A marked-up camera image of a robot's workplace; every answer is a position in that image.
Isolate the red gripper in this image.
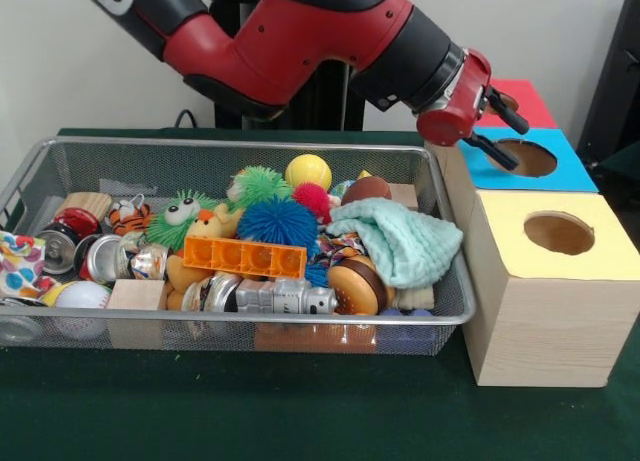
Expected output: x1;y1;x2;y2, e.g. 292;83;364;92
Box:
416;47;531;172

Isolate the mint green cloth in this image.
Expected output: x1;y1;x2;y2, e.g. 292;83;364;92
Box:
325;198;464;290

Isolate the silver toy robot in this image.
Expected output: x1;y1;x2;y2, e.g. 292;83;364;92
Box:
234;278;339;315

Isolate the orange toy building block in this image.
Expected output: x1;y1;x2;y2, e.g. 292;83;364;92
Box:
182;235;308;280

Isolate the green spiky ball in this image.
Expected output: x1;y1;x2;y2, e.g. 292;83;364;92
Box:
147;165;294;247

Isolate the shallow metal mesh bin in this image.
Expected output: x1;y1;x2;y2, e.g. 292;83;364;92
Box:
0;136;477;357

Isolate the wooden box with three holes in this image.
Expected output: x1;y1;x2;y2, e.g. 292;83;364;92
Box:
424;78;640;388

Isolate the black panel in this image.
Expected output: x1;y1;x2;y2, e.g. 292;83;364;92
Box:
576;0;640;168

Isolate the dark green side table cloth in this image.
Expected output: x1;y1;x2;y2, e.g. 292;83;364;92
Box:
594;139;640;217

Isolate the cream cloth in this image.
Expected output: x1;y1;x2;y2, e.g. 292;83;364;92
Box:
397;286;436;312

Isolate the yellow foam ball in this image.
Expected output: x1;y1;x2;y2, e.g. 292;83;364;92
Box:
284;154;333;191

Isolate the toy hamburger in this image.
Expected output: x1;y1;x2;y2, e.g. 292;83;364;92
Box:
325;256;396;317

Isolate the yellow plush duck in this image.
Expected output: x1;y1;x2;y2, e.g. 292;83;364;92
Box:
188;203;244;240

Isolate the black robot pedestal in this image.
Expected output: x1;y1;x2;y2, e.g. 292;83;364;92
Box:
192;0;404;131

